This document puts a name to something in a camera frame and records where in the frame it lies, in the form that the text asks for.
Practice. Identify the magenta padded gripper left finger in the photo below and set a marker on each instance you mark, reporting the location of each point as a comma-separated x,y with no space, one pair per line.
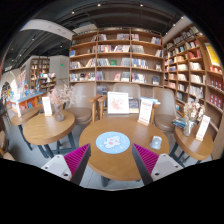
70,167

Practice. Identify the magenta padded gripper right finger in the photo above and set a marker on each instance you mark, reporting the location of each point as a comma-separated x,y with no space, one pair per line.
152,166

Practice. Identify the round blue mouse pad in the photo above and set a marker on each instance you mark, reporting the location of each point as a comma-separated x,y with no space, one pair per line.
112,142

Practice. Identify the round wooden centre table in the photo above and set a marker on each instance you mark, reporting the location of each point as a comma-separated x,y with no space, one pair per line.
120,167

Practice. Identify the round wooden table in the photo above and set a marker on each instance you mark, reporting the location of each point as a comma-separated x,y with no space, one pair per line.
43,130
120,167
196,149

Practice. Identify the round wooden left table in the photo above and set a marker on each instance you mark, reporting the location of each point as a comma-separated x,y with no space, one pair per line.
43,130

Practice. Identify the beige armchair right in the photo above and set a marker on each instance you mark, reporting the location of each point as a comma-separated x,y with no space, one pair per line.
166,112

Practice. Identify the beige armchair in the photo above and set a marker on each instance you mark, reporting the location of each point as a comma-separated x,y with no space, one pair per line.
84,107
133,90
166,112

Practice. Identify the stack of books right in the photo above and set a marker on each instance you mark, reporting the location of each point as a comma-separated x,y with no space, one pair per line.
180,122

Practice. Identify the beige armchair left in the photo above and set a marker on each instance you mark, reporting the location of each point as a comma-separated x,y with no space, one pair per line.
84,107

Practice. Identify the round wooden right table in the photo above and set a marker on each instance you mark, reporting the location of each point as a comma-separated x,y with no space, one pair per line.
196,149

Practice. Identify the white red text sign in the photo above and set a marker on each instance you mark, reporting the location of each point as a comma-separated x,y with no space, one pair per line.
145,111

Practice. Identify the small white sign left table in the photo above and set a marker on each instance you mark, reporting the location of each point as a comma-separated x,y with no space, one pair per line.
47,106

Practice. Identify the white pink picture sign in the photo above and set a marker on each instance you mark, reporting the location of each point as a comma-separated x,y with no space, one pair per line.
118,103

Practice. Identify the glass vase with pink flowers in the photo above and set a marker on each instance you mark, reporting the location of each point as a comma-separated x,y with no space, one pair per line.
59,96

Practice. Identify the white sign right table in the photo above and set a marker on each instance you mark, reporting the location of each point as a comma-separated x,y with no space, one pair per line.
202,128

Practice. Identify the glass vase with dried flowers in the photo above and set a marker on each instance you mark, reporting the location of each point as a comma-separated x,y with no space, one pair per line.
193,112

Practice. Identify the beige armchair middle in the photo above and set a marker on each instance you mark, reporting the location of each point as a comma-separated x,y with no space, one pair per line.
133,90

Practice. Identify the orange blue display stand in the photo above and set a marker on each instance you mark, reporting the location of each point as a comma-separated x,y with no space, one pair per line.
25,102

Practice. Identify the wooden bookshelf far left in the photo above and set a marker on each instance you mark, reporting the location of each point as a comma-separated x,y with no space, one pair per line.
39,69

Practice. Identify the large wooden bookshelf back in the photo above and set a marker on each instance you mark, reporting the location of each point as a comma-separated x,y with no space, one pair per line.
118,55

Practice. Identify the wooden bookshelf right wall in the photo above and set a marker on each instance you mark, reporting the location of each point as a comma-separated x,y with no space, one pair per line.
191,65

